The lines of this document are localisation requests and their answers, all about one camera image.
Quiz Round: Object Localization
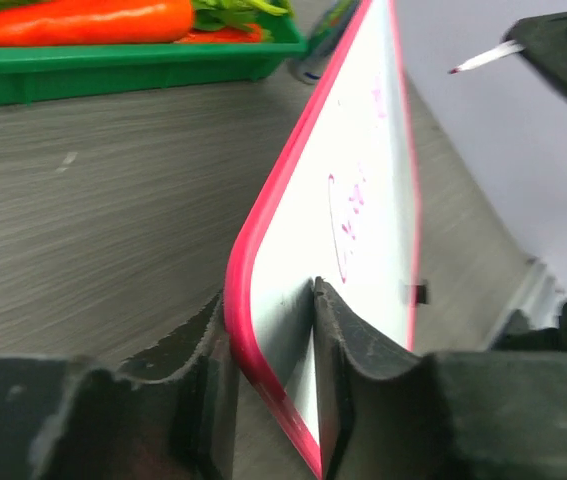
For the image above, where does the pink framed whiteboard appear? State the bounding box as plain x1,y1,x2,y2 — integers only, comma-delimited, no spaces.
224,1,420,475

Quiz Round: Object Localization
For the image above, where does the orange carrot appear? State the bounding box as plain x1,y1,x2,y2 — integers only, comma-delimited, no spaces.
0,1,194,47

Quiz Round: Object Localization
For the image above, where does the pink capped whiteboard marker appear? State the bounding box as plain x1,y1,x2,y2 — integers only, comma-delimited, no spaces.
448,40,524,74

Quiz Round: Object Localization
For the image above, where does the energy drink can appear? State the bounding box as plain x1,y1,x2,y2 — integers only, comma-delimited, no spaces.
289,0,359,84

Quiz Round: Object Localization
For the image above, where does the red chili pepper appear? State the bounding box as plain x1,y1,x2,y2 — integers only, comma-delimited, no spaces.
177,23,273,44

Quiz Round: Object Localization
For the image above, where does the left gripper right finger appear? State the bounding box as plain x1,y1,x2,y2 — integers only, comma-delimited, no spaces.
314,280,567,479

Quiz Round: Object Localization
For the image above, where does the lower celery bok choy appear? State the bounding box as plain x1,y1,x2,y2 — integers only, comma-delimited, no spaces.
191,0,294,32

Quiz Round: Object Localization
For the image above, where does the green plastic tray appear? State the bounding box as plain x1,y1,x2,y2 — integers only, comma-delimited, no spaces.
0,1,306,106

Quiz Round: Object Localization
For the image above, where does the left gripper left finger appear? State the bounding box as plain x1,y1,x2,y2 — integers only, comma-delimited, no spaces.
0,296,239,479

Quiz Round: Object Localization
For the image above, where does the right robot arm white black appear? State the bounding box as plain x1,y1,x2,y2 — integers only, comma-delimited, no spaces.
492,11,567,351

